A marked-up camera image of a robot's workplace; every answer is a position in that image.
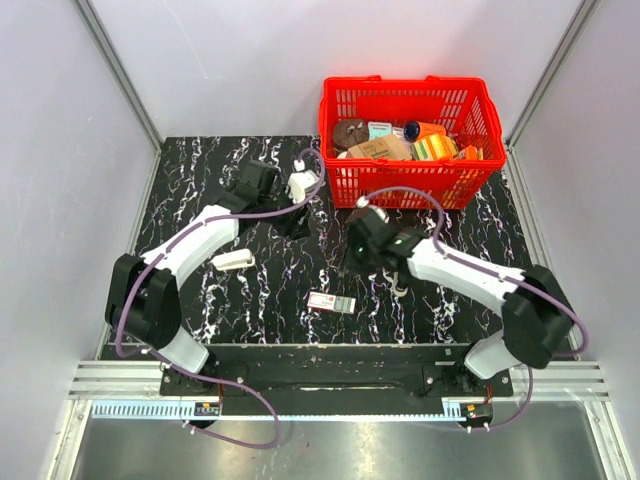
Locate brown round item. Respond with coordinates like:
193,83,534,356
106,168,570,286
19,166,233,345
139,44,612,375
332,118,370,151

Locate red plastic basket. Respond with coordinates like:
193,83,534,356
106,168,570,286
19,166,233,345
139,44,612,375
318,76,506,210

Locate orange bottle blue cap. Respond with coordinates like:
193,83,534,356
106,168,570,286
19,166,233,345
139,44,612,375
403,121,447,142

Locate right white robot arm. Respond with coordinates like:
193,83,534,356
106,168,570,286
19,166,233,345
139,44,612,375
344,206,575,396

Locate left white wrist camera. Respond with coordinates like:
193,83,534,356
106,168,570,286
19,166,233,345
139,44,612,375
287,159,319,204

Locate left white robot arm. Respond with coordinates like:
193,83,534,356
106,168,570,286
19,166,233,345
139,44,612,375
105,161,321,396

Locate large beige stapler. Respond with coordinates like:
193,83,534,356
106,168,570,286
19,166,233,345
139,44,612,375
392,270,408,298

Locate yellow green striped box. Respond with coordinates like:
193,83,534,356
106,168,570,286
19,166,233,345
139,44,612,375
412,134,458,161

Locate black mounting base plate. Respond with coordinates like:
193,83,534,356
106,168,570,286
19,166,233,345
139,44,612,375
159,343,514,399

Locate orange small packet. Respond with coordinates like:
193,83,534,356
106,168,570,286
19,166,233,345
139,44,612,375
453,145,484,161

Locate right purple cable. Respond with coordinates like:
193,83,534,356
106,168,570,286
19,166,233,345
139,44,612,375
355,186,590,432

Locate small white stapler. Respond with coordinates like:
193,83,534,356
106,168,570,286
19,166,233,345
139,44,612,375
212,249,255,271

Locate red white staple box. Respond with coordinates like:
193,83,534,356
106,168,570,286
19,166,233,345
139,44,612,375
307,292,356,314

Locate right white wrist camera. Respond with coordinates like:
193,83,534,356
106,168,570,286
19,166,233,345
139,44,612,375
356,196,389,223

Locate teal white box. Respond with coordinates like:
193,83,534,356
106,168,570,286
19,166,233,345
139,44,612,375
367,121,393,140

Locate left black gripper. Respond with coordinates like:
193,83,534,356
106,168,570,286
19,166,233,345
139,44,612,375
258,184,313,242

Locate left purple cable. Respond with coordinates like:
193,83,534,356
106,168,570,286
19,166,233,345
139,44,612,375
114,148,326,447

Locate brown cardboard packet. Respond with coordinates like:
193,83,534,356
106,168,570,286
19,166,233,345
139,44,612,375
346,134,413,161

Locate purple cable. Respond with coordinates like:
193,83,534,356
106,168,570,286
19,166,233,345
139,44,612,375
114,148,326,447
355,186,590,432

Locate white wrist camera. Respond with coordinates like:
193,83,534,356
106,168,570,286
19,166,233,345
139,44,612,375
287,159,319,204
356,196,389,223

